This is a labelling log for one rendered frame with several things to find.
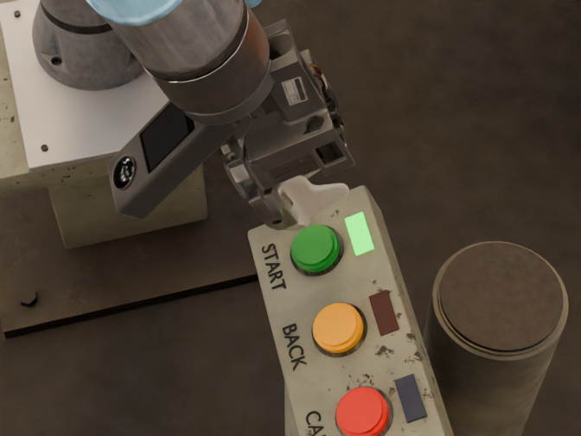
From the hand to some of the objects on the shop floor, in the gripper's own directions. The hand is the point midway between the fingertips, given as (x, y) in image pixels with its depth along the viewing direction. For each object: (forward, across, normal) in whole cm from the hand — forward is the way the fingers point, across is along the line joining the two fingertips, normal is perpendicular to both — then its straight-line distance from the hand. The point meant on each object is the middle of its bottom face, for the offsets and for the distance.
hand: (291, 214), depth 98 cm
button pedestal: (+63, -7, +21) cm, 67 cm away
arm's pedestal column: (+58, +51, +34) cm, 85 cm away
